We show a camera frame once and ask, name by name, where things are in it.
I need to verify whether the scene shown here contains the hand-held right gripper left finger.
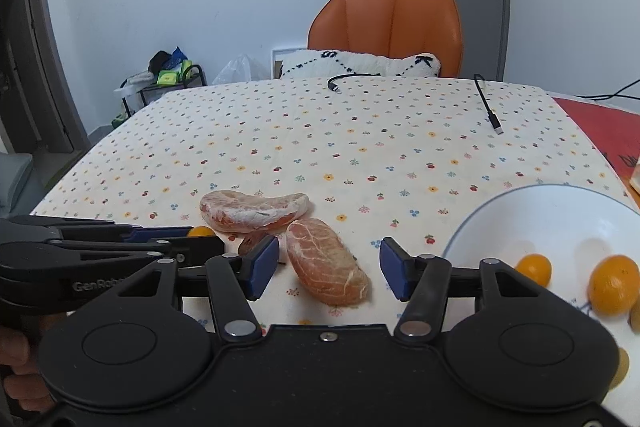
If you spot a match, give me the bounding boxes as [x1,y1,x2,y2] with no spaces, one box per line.
[116,235,280,341]

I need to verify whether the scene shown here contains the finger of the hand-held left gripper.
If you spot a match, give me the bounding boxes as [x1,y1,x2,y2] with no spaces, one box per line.
[0,215,195,244]
[0,236,226,281]

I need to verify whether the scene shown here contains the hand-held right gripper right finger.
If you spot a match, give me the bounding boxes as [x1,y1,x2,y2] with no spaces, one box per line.
[380,238,547,341]

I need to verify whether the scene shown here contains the red jujube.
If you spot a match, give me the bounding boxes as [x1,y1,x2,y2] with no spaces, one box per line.
[238,232,279,258]

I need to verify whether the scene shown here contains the long peeled pomelo segment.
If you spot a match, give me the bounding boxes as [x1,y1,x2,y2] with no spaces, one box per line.
[199,190,311,233]

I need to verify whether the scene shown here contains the short peeled pomelo segment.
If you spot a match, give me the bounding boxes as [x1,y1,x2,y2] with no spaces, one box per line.
[285,218,371,307]

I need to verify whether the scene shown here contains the white plate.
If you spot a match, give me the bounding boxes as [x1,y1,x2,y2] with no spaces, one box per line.
[442,185,640,425]

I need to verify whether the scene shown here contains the large orange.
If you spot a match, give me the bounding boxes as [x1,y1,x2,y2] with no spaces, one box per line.
[588,255,640,318]

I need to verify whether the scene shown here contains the person's left hand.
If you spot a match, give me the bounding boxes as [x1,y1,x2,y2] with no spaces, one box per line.
[0,326,56,414]

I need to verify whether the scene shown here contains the floral tablecloth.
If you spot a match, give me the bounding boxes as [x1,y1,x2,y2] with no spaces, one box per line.
[30,76,640,328]

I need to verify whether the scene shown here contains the green packet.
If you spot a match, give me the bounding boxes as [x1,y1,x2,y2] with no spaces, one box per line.
[156,59,194,86]

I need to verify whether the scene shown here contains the black metal rack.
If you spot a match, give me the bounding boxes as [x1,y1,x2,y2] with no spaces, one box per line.
[120,64,209,118]

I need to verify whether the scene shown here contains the black bag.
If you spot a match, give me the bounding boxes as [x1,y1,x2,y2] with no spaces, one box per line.
[148,50,174,73]

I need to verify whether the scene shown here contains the clear plastic bag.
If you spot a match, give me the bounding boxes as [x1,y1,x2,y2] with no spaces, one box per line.
[212,54,271,86]

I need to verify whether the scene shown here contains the white fluffy pillow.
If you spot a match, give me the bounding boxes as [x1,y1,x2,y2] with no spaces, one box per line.
[277,48,444,80]

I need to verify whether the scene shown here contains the red patterned mat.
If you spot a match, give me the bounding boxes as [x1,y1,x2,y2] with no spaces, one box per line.
[552,96,640,208]

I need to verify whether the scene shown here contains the orange chair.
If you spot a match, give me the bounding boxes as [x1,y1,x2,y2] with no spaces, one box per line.
[307,0,464,79]

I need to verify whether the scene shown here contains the long black usb cable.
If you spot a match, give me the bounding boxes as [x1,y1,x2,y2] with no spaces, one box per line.
[473,73,505,137]

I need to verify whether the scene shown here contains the short black usb cable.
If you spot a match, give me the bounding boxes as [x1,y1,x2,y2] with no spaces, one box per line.
[327,73,382,94]

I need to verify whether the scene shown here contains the dark doorway frame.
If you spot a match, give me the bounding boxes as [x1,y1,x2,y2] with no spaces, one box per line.
[0,0,91,156]

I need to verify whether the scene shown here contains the black power cable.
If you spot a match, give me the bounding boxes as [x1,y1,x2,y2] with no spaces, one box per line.
[574,79,640,102]

